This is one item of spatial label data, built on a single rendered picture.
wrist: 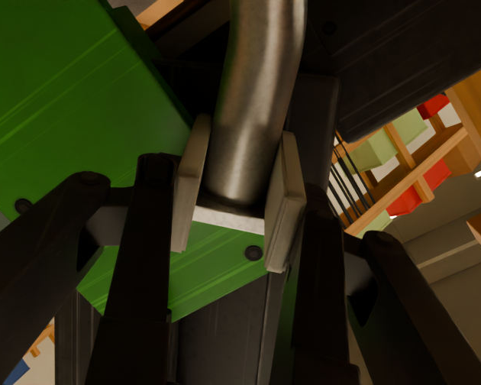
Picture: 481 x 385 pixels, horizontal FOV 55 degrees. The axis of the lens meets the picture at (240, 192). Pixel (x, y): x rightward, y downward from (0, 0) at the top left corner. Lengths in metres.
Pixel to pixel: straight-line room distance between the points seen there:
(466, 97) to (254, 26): 0.85
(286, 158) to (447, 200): 9.45
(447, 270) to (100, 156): 7.64
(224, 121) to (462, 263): 7.64
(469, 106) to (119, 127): 0.85
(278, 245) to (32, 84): 0.14
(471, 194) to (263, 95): 9.49
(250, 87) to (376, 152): 3.25
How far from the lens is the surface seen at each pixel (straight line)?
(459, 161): 4.17
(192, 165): 0.15
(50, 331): 6.79
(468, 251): 7.74
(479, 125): 1.02
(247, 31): 0.18
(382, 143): 3.48
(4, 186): 0.27
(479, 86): 1.02
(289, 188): 0.15
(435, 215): 9.67
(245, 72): 0.18
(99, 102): 0.23
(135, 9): 0.92
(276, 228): 0.15
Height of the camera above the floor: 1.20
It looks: 5 degrees up
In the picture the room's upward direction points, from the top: 148 degrees clockwise
